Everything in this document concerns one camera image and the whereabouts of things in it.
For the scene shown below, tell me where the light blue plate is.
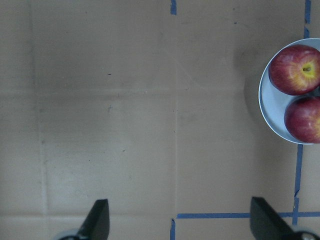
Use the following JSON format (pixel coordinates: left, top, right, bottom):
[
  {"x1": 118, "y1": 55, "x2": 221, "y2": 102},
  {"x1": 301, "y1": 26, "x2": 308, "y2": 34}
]
[{"x1": 258, "y1": 38, "x2": 320, "y2": 145}]

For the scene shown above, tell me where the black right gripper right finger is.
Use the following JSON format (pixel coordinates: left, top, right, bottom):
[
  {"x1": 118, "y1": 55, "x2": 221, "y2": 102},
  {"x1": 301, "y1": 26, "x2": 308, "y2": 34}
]
[{"x1": 250, "y1": 196, "x2": 300, "y2": 240}]

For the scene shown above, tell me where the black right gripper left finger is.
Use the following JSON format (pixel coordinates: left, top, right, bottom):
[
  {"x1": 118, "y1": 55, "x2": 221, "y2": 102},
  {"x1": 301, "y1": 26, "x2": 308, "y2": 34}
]
[{"x1": 76, "y1": 199, "x2": 110, "y2": 240}]

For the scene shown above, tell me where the red apple on plate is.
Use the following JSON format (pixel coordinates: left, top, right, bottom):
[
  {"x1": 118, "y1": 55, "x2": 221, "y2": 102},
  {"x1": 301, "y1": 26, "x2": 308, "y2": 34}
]
[
  {"x1": 268, "y1": 44, "x2": 320, "y2": 96},
  {"x1": 284, "y1": 96, "x2": 320, "y2": 144}
]

